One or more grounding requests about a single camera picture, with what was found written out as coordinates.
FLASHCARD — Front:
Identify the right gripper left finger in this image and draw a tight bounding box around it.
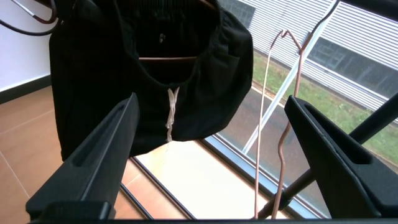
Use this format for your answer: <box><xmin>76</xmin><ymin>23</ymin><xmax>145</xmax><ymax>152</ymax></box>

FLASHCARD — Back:
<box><xmin>24</xmin><ymin>92</ymin><xmax>141</xmax><ymax>219</ymax></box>

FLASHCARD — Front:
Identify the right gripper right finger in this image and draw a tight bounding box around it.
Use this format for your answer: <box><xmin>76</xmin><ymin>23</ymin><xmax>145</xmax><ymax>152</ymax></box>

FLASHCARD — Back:
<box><xmin>284</xmin><ymin>94</ymin><xmax>398</xmax><ymax>219</ymax></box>

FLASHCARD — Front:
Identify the black garment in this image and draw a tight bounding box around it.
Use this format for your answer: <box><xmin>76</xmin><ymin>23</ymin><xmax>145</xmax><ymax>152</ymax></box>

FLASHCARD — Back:
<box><xmin>49</xmin><ymin>0</ymin><xmax>254</xmax><ymax>161</ymax></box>

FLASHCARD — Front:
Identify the pink clothes hanger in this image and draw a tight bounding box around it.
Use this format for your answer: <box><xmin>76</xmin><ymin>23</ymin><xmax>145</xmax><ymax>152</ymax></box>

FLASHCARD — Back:
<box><xmin>253</xmin><ymin>0</ymin><xmax>341</xmax><ymax>220</ymax></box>
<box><xmin>138</xmin><ymin>0</ymin><xmax>218</xmax><ymax>62</ymax></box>

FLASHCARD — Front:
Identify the black clothes rack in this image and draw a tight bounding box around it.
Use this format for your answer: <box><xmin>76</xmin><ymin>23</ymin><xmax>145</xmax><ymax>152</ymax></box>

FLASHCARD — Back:
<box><xmin>119</xmin><ymin>0</ymin><xmax>398</xmax><ymax>220</ymax></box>

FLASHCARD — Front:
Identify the window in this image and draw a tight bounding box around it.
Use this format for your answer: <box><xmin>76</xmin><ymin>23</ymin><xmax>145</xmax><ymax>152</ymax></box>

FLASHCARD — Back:
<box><xmin>198</xmin><ymin>0</ymin><xmax>398</xmax><ymax>219</ymax></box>

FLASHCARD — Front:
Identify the black cable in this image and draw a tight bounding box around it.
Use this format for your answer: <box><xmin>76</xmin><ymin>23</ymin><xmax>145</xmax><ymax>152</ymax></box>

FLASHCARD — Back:
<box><xmin>0</xmin><ymin>0</ymin><xmax>60</xmax><ymax>37</ymax></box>

